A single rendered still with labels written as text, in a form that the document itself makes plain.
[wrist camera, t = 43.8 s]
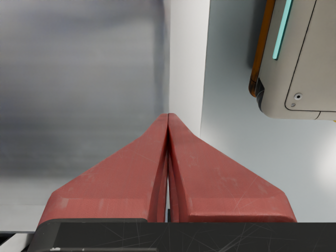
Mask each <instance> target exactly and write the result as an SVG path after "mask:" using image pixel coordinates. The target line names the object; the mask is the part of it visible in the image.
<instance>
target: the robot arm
mask: <svg viewBox="0 0 336 252"><path fill-rule="evenodd" d="M167 187H169V203H170V220H171V222H165V220H166V204H167ZM27 252H336V222H297V219H296V217H295V214H294V212H293V209H292V207H291V205H290V202H289V200H288V198H287V196H286V194H285V193H284V192H283V191H282V190H281V189H279V188H277V187H276V186H274V185H273V184H271V183H270V182H268V181H266V180H265V179H263V178H262V177H260V176H258V175H257V174H255V173H254V172H252V171H251V170H249V169H247V168H246V167H244V166H243V165H241V164H239V163H238V162H236V161H235V160H233V159H232V158H230V157H228V156H227V155H225V154H224V153H222V152H221V151H219V150H217V149H216V148H214V147H213V146H211V145H209V144H208V143H206V142H205V141H203V140H202V139H200V138H198V137H197V136H196V135H194V134H193V133H192V132H191V131H190V129H189V128H188V127H187V126H186V125H185V124H184V123H183V122H182V120H181V119H180V118H179V117H178V116H177V115H176V114H175V113H168V114H167V113H162V114H160V115H159V116H158V117H157V119H156V120H155V121H154V122H153V123H152V124H151V125H150V127H149V128H148V129H147V130H146V131H145V132H144V133H143V134H142V135H141V136H140V137H138V138H137V139H135V140H134V141H132V142H131V143H129V144H127V145H126V146H124V147H123V148H121V149H120V150H118V151H116V152H115V153H113V154H112V155H110V156H109V157H107V158H105V159H104V160H102V161H101V162H99V163H98V164H96V165H94V166H93V167H91V168H90V169H88V170H87V171H85V172H83V173H82V174H80V175H79V176H77V177H76V178H74V179H72V180H71V181H69V182H68V183H66V184H65V185H63V186H61V187H60V188H58V189H57V190H55V191H54V192H53V193H52V194H51V196H50V197H49V199H48V201H47V203H46V206H45V208H44V211H43V213H42V216H41V218H40V220H39V223H38V225H37V228H36V230H35V233H34V235H33V238H32V240H31V242H30V245H29V247H28V250H27Z"/></svg>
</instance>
